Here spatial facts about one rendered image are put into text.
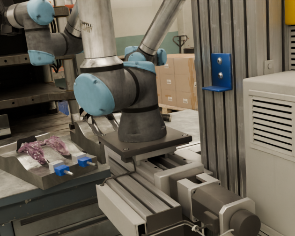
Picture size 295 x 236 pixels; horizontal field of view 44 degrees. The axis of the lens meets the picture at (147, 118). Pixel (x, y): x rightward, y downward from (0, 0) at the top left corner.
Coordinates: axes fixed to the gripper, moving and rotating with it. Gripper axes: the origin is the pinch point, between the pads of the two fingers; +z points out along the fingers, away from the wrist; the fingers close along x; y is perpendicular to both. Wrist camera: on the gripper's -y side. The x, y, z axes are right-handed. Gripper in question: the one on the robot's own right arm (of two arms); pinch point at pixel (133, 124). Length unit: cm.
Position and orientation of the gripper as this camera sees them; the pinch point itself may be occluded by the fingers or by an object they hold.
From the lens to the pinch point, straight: 167.6
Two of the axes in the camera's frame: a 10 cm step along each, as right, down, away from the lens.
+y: 4.5, 0.2, -8.9
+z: 0.3, 10.0, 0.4
